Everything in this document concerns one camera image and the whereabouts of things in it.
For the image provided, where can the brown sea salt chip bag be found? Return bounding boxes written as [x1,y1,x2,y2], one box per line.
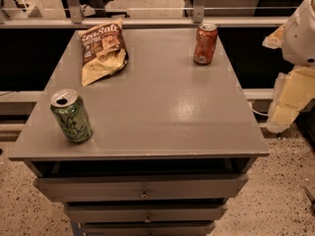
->
[79,19,129,87]

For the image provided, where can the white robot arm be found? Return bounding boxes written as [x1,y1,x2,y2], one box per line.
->
[282,0,315,66]

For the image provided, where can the grey drawer cabinet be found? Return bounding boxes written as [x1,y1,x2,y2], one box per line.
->
[11,29,269,236]

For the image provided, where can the orange soda can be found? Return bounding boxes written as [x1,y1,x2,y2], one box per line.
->
[194,23,218,65]

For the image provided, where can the green tea can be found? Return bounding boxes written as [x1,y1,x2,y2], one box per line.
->
[50,88,93,143]

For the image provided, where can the metal railing with glass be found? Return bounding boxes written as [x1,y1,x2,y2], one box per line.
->
[0,0,299,29]

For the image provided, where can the white cable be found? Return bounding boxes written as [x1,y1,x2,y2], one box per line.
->
[249,102,270,118]

